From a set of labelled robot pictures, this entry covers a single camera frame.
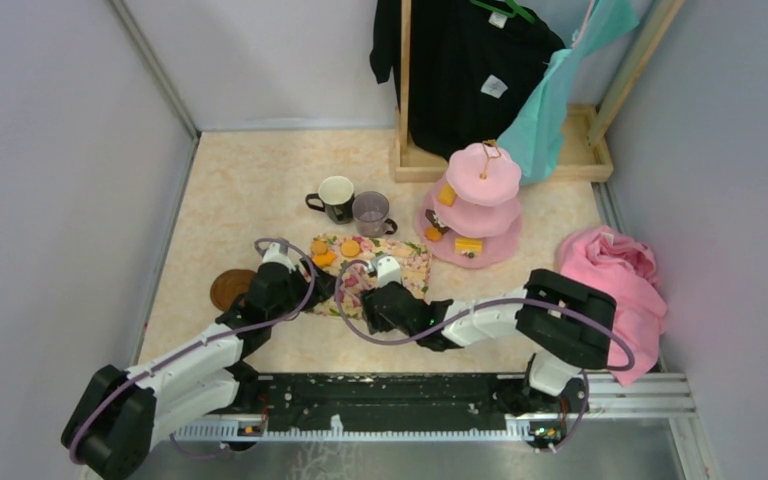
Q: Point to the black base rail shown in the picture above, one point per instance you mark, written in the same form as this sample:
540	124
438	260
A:
475	407

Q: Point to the wooden clothes rack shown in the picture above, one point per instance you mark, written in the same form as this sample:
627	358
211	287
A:
584	153

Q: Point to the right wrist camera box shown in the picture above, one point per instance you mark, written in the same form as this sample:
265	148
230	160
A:
386	269

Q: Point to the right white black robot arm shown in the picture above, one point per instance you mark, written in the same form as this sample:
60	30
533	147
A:
572	323

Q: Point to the chocolate triangle cake slice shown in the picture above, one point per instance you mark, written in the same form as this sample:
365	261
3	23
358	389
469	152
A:
435	220

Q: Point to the black mug white inside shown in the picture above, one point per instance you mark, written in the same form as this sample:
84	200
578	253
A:
334	198

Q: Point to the floral rectangular tray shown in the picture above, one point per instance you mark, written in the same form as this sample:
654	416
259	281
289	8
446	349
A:
361	262

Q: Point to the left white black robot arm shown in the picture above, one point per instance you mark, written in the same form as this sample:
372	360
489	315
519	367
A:
123	414

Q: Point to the pink three-tier cake stand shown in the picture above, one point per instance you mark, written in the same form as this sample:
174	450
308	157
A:
487	183

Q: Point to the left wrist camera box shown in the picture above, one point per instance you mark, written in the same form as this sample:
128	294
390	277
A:
276	251

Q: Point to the grey mug black handle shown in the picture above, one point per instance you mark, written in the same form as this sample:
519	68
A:
371	215

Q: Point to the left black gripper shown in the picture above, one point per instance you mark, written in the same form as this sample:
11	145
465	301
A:
322	290

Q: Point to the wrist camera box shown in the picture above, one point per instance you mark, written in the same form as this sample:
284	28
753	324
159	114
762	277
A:
276	251
386	269

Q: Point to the green clothes hanger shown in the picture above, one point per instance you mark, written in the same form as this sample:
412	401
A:
511	9

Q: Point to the brown round coaster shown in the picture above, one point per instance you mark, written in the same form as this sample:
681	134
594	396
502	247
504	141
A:
228	286

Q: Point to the round dotted biscuit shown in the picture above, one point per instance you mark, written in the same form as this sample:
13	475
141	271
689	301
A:
350	248

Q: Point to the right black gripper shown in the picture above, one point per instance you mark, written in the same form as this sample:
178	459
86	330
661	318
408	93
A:
373	316

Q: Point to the round orange cookie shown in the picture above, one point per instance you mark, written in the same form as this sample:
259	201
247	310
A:
319	247

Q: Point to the orange fish-shaped cake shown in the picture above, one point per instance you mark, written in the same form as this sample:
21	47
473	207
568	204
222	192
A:
324	260

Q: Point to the pink crumpled towel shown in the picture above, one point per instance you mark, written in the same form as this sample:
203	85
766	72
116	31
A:
625	269

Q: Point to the yellow rectangular biscuit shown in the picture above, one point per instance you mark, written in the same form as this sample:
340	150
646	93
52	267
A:
447	195

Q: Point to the teal garment hanging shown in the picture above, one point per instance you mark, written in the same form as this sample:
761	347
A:
534	138

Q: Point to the yellow layered cake slice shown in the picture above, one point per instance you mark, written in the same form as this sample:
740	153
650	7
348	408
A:
468	247

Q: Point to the orange flower-shaped cookie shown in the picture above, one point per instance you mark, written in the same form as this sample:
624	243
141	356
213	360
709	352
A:
432	234

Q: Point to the black t-shirt on hanger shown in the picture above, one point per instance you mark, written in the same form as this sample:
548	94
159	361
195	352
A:
471	71

